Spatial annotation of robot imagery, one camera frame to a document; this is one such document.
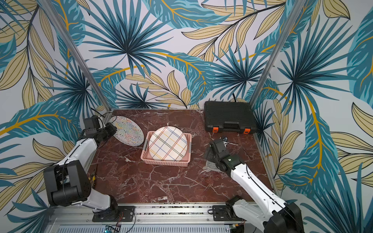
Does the grey microfibre cloth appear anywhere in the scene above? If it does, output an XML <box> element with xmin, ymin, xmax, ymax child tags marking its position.
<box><xmin>203</xmin><ymin>160</ymin><xmax>221</xmax><ymax>172</ymax></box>

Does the colourful squiggle pattern plate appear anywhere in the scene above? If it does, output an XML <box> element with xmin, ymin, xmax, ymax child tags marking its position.
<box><xmin>109</xmin><ymin>116</ymin><xmax>144</xmax><ymax>146</ymax></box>

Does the white plaid striped plate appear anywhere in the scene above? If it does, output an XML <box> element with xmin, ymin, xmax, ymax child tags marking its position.
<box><xmin>148</xmin><ymin>126</ymin><xmax>188</xmax><ymax>162</ymax></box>

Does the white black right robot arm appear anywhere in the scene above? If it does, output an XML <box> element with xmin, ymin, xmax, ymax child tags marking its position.
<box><xmin>204</xmin><ymin>139</ymin><xmax>305</xmax><ymax>233</ymax></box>

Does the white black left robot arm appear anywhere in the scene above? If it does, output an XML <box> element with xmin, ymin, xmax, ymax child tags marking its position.
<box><xmin>43</xmin><ymin>116</ymin><xmax>119</xmax><ymax>219</ymax></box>

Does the black plastic tool case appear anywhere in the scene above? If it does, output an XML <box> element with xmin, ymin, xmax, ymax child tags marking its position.
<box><xmin>204</xmin><ymin>101</ymin><xmax>257</xmax><ymax>135</ymax></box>

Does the pink perforated plastic basket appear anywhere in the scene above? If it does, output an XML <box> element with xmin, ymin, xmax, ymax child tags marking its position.
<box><xmin>141</xmin><ymin>131</ymin><xmax>192</xmax><ymax>167</ymax></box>

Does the aluminium corner post left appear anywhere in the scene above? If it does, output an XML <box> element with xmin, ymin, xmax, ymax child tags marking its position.
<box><xmin>39</xmin><ymin>0</ymin><xmax>111</xmax><ymax>112</ymax></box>

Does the aluminium corner post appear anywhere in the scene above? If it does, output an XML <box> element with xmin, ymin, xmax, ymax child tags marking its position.
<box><xmin>249</xmin><ymin>0</ymin><xmax>306</xmax><ymax>108</ymax></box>
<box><xmin>39</xmin><ymin>0</ymin><xmax>111</xmax><ymax>112</ymax></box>

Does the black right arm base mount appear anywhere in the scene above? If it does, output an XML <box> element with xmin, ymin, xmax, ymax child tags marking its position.
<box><xmin>208</xmin><ymin>205</ymin><xmax>245</xmax><ymax>221</ymax></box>

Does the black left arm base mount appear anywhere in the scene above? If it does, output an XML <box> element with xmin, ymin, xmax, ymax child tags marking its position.
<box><xmin>92</xmin><ymin>206</ymin><xmax>136</xmax><ymax>222</ymax></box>

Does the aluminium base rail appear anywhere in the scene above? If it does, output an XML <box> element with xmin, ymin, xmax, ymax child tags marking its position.
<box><xmin>45</xmin><ymin>203</ymin><xmax>261</xmax><ymax>233</ymax></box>

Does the aluminium corner post right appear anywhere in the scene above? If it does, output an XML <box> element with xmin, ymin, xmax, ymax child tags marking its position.
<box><xmin>249</xmin><ymin>0</ymin><xmax>306</xmax><ymax>108</ymax></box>

